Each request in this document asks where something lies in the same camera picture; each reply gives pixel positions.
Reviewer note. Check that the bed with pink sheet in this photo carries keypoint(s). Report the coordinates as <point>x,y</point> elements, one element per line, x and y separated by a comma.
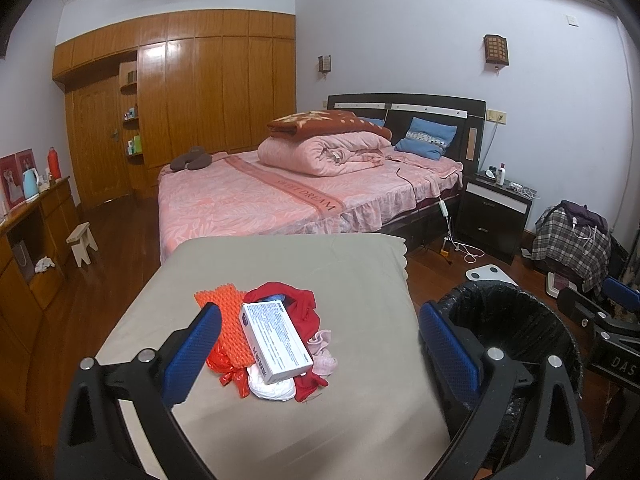
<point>236,195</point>

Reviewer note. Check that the folded pink quilt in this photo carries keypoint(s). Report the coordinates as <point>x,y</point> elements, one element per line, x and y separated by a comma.
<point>325,156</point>

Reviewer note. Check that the orange bubble wrap sheet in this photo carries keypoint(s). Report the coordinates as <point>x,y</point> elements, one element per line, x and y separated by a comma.
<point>231,341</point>

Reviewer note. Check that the red framed picture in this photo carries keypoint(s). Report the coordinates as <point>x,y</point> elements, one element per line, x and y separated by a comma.
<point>12,167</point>

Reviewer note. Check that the white paper ball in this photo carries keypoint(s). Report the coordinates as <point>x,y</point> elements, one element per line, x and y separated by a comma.
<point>282,391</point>

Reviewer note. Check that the plaid cloth covered chair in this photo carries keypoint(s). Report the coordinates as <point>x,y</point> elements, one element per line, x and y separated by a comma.
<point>576,238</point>

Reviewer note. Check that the wooden wardrobe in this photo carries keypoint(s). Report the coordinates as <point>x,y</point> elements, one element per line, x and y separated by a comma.
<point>141,92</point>

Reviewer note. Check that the blue pillow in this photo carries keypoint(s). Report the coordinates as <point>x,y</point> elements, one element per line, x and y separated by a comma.
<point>426,139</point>

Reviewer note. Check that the white medicine box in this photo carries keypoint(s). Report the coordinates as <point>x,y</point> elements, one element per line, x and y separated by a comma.
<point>278,351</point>

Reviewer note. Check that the wall power outlet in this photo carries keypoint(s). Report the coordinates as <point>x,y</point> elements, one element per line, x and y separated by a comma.
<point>496,116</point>

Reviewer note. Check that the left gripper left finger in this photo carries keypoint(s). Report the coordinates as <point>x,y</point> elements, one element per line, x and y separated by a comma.
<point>94,441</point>

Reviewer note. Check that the wooden sideboard cabinet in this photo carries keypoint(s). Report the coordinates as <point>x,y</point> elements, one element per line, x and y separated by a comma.
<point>33,253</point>

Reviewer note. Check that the wooden wall lamp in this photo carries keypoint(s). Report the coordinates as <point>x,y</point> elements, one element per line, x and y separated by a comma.
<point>496,50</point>

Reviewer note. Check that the white bathroom scale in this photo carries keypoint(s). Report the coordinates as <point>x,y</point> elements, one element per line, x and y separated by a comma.
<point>489,273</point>

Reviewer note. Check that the black white nightstand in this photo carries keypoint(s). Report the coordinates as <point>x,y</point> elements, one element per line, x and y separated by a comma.
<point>493,217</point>

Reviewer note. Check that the small white stool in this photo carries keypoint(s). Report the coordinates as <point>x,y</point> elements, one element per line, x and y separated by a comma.
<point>81,241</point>

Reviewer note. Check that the white controller with cable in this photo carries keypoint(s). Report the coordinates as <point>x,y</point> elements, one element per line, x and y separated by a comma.
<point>471,254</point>

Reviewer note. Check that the white red floor scale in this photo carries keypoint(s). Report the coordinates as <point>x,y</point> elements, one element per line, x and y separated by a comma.
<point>556,282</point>

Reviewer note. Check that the brown patterned blanket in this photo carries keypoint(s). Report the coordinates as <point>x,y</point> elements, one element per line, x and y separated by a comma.
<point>302,126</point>

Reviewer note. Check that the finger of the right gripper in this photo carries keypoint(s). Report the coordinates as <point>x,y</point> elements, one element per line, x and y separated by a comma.
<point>622,294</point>
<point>582,311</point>

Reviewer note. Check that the light blue kettle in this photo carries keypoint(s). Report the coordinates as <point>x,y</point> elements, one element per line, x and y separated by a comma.
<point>30,183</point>

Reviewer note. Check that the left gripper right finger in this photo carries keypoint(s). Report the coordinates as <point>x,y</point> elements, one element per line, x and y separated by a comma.
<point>508,419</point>

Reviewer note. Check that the black lined trash bin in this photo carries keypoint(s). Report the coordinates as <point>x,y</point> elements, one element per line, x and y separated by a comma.
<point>514,320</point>

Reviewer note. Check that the black bed headboard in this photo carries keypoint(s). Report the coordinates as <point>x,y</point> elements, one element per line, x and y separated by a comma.
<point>399,109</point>

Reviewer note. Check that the small wall lamp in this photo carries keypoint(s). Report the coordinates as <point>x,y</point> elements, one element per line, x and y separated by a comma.
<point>324,64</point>

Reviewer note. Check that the red plastic bag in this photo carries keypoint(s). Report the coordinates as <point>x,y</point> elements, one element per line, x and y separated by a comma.
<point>219,363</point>

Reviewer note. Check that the pink cloth piece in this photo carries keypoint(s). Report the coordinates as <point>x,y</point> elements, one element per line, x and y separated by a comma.
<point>322,354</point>

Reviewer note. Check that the white lotion bottle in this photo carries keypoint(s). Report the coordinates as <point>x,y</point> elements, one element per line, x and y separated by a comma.
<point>501,174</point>

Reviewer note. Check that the red thermos bottle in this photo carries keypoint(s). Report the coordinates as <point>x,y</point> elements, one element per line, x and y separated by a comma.
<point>54,164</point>

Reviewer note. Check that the brown neck pillow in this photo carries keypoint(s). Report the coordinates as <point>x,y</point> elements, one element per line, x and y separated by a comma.
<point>195,159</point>

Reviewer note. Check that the red cloth garment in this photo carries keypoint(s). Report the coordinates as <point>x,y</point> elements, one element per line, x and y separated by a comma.
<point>300,306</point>

